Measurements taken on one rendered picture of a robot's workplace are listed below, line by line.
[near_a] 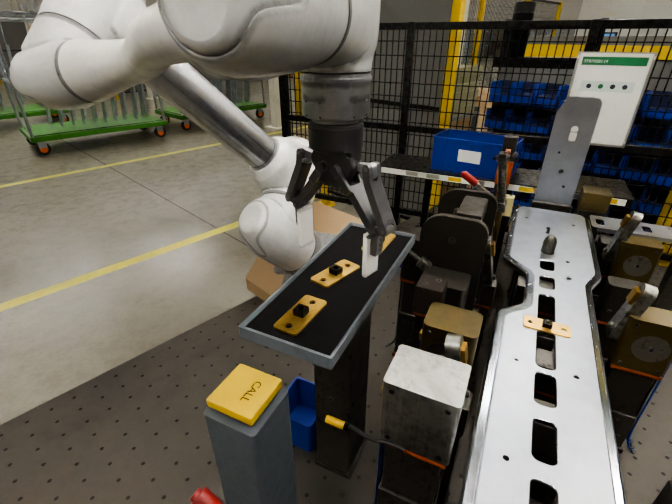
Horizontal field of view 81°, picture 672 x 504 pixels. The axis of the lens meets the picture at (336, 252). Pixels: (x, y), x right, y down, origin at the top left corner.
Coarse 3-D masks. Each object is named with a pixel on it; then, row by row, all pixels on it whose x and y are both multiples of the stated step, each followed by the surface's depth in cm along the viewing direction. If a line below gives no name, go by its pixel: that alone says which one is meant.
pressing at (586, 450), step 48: (528, 240) 109; (576, 240) 109; (528, 288) 88; (576, 288) 88; (528, 336) 74; (576, 336) 74; (528, 384) 64; (576, 384) 64; (480, 432) 56; (528, 432) 56; (576, 432) 56; (480, 480) 50; (528, 480) 50; (576, 480) 50
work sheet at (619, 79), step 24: (576, 72) 138; (600, 72) 135; (624, 72) 132; (648, 72) 129; (576, 96) 141; (600, 96) 138; (624, 96) 135; (600, 120) 141; (624, 120) 138; (600, 144) 144; (624, 144) 141
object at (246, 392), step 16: (240, 368) 46; (224, 384) 44; (240, 384) 44; (256, 384) 44; (272, 384) 44; (208, 400) 42; (224, 400) 42; (240, 400) 42; (256, 400) 42; (240, 416) 40; (256, 416) 40
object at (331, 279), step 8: (336, 264) 64; (344, 264) 66; (352, 264) 66; (320, 272) 64; (328, 272) 64; (336, 272) 62; (344, 272) 64; (352, 272) 64; (312, 280) 62; (328, 280) 62; (336, 280) 62
